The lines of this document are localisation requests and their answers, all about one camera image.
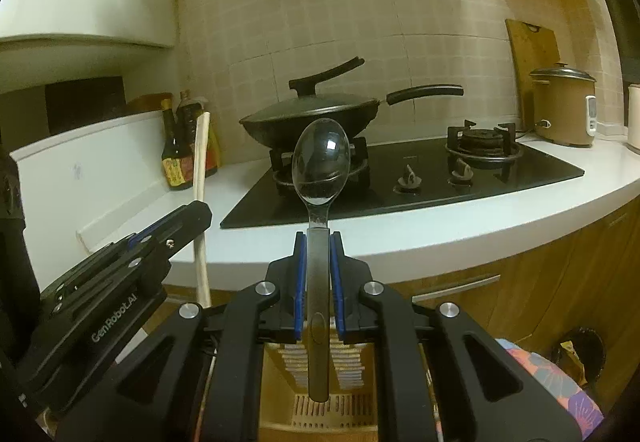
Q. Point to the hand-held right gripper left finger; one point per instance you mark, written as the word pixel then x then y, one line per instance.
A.
pixel 300 284

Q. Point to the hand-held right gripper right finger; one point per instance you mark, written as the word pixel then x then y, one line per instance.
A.
pixel 336 284

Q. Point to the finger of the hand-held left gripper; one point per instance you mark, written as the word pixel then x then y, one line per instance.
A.
pixel 142 256
pixel 190 219

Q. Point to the stove control knob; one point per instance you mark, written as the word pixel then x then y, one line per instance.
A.
pixel 409 178
pixel 461 171

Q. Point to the dark bottle yellow label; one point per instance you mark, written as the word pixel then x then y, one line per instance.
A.
pixel 175 156

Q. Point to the pale wooden chopstick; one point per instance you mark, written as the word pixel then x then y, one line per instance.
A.
pixel 202 146

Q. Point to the black glass gas stove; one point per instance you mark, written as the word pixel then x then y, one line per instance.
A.
pixel 525 171

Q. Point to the black box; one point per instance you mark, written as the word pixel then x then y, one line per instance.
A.
pixel 85 106

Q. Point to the black wok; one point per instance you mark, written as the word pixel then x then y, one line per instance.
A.
pixel 272 131

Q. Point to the brown rice cooker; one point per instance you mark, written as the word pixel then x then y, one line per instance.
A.
pixel 557 111

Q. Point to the translucent grey spoon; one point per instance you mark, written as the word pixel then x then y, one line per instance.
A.
pixel 320 161

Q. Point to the black wok lid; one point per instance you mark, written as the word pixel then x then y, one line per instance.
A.
pixel 325 102

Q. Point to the wooden cutting board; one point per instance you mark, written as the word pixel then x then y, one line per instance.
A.
pixel 530 51

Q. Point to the floral printed cloth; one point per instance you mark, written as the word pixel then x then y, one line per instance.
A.
pixel 560 392

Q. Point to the tan plastic utensil basket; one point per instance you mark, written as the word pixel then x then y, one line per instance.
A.
pixel 332 418

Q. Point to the black bin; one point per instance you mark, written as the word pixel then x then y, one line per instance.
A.
pixel 590 347

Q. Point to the dark bottle red label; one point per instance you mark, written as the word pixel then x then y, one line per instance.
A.
pixel 189 114

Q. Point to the wooden base cabinet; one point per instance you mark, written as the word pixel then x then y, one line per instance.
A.
pixel 550 282

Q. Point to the brown wooden box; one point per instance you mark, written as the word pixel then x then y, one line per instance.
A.
pixel 150 102

